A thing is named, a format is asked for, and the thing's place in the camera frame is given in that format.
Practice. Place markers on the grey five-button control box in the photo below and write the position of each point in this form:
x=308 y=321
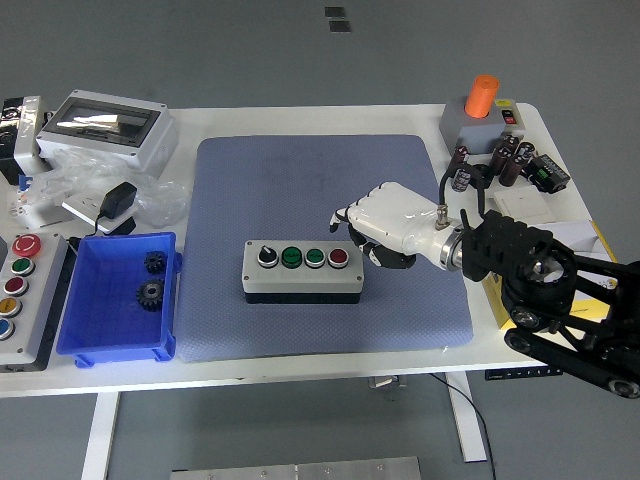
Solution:
x=35 y=300

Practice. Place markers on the white wall socket panel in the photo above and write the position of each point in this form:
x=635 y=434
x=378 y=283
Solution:
x=80 y=207

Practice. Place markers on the blue plastic bin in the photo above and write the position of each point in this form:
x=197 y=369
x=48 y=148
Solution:
x=105 y=320

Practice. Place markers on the dark floor plate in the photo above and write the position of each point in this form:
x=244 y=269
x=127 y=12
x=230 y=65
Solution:
x=339 y=26
x=335 y=12

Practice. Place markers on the grey switch box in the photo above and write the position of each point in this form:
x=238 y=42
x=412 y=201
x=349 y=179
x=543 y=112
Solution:
x=472 y=132

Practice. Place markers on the small black bevel gear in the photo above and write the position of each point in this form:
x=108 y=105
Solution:
x=156 y=262

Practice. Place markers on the grey-blue textured mat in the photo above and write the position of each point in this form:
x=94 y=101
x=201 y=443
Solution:
x=280 y=190

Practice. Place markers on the orange cylinder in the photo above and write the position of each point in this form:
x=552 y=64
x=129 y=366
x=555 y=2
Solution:
x=480 y=97

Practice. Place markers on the metal bracket under table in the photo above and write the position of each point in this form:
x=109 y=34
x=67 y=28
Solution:
x=387 y=382

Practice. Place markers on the black and white device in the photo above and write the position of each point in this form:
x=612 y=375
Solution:
x=27 y=130

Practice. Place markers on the clear plastic bag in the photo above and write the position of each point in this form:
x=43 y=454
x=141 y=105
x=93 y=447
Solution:
x=160 y=202

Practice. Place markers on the grey four-button control box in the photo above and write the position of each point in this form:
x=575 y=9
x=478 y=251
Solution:
x=300 y=280

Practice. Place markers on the white wall switch panel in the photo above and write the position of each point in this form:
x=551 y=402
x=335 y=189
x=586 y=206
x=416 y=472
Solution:
x=525 y=205

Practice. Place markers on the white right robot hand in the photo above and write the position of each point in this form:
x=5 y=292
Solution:
x=395 y=215

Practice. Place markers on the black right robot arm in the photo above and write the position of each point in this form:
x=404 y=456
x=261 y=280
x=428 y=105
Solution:
x=510 y=245

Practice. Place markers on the black capacitor with silver top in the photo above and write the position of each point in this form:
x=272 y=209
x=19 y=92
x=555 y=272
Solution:
x=462 y=181

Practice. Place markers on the white breaker with blue lever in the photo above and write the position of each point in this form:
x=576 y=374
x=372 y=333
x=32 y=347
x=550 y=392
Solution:
x=30 y=210

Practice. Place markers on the large black bevel gear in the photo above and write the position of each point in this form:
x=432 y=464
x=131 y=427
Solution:
x=150 y=295

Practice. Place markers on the yellow and white cardboard box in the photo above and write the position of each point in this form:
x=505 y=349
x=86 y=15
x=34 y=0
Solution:
x=575 y=232

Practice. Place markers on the white table leg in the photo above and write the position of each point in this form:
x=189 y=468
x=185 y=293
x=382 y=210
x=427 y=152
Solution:
x=100 y=435
x=467 y=430

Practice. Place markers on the black power adapter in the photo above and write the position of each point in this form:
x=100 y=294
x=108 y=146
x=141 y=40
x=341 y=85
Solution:
x=117 y=200

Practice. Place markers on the black table control panel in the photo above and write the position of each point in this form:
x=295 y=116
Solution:
x=515 y=374

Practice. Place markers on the grey enclosure with clear lid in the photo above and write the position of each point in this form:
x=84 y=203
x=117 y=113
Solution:
x=145 y=145

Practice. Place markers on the black module with green terminal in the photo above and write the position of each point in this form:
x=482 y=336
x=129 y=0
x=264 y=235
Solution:
x=547 y=175

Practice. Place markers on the grey metal plate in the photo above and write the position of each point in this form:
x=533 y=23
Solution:
x=300 y=471

